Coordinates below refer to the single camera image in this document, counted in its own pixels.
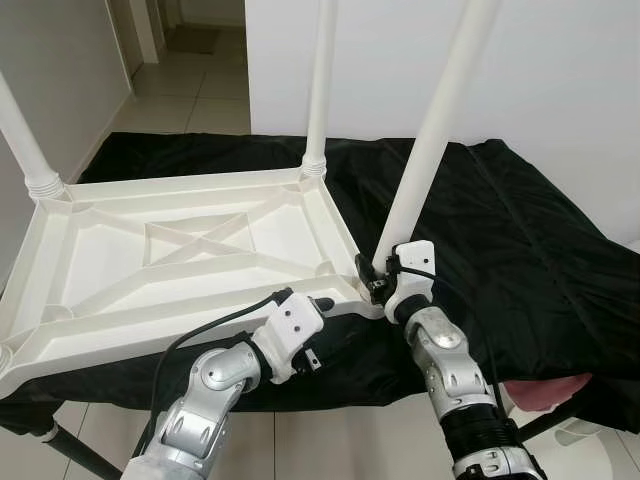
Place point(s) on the white plastic table leg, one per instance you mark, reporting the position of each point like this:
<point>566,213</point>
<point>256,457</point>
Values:
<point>321,80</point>
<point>25,130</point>
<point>435,130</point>

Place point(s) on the white plastic table top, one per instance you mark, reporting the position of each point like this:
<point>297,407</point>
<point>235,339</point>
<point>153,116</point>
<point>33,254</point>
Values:
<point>100,280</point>

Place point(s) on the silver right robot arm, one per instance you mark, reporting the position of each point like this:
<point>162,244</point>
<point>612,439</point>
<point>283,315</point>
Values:
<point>445,370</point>

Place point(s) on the black cloth table cover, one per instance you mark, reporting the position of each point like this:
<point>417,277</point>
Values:
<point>540,280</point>

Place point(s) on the pink stool seat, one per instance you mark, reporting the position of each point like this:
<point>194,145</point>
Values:
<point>548,393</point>

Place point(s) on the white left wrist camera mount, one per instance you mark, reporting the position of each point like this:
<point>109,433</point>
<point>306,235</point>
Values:
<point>290,320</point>

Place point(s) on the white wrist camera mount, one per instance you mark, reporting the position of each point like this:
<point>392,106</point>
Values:
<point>415,258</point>
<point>290,320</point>

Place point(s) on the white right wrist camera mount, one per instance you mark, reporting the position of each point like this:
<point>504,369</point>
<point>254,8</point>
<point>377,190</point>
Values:
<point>415,258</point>

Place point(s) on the white door frame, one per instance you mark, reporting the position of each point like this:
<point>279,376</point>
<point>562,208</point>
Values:
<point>140,25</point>

